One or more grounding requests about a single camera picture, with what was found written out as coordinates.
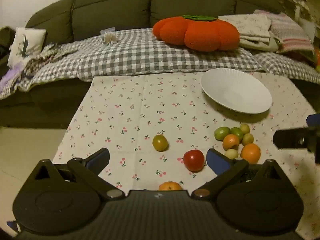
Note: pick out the dark green sofa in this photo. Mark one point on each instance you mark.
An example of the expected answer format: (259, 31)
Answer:
(112, 7)

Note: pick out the orange pumpkin cushion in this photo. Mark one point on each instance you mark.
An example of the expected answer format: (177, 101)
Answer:
(200, 33)

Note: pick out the small yellow-green fruit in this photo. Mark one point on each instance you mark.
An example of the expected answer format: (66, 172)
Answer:
(245, 128)
(248, 139)

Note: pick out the grey checkered blanket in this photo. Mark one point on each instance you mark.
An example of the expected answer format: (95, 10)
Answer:
(130, 55)

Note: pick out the white floral pillow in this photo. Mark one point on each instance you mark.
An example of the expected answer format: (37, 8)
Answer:
(27, 45)

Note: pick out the pink striped folded blanket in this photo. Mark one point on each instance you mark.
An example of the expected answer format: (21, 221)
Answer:
(290, 32)

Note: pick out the toothpick holder jar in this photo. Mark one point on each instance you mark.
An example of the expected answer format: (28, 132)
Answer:
(109, 36)

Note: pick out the olive green tomato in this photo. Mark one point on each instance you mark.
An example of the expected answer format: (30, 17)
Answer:
(160, 142)

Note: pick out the orange mandarin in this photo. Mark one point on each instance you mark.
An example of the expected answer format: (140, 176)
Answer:
(231, 142)
(170, 186)
(250, 153)

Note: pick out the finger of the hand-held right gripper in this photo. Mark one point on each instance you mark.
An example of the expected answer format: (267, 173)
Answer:
(290, 138)
(314, 120)

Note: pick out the white ribbed plate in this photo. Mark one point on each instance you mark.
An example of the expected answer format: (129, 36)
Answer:
(236, 93)

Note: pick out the cherry print tablecloth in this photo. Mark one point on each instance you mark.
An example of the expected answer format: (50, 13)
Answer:
(130, 110)

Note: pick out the small green round fruit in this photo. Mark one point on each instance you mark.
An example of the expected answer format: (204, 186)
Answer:
(237, 131)

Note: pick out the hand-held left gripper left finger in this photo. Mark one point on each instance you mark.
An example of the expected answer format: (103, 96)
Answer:
(98, 159)

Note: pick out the red tomato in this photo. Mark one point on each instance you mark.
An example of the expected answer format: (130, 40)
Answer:
(194, 160)

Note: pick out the colourful patterned item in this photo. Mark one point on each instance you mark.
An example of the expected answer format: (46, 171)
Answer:
(317, 60)

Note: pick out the folded beige floral cloth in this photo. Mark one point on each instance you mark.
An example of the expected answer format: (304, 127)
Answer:
(250, 27)

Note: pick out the large green round fruit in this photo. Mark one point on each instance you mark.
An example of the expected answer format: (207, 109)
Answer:
(222, 133)

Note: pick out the pale yellow round fruit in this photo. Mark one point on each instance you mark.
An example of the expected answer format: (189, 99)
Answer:
(231, 153)

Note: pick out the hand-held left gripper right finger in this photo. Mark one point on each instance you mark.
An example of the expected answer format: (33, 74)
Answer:
(217, 162)

